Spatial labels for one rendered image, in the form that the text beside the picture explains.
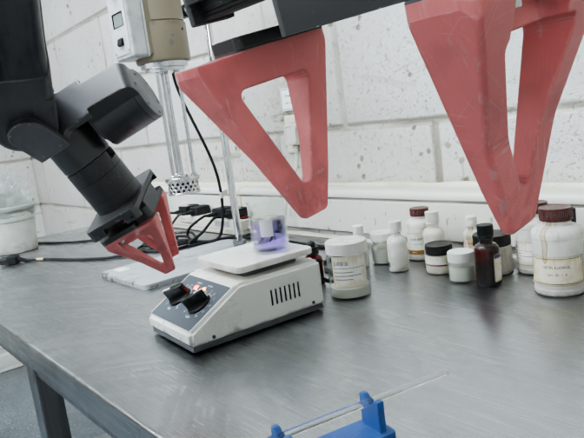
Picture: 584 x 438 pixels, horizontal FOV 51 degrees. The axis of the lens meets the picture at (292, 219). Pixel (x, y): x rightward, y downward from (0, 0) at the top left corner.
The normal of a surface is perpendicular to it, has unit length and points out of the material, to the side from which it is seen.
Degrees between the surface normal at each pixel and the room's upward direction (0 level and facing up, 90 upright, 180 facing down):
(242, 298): 90
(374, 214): 90
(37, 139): 139
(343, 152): 90
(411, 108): 90
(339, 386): 0
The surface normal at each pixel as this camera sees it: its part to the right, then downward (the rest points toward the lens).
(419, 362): -0.13, -0.98
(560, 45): -0.78, 0.03
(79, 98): -0.35, -0.34
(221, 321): 0.57, 0.06
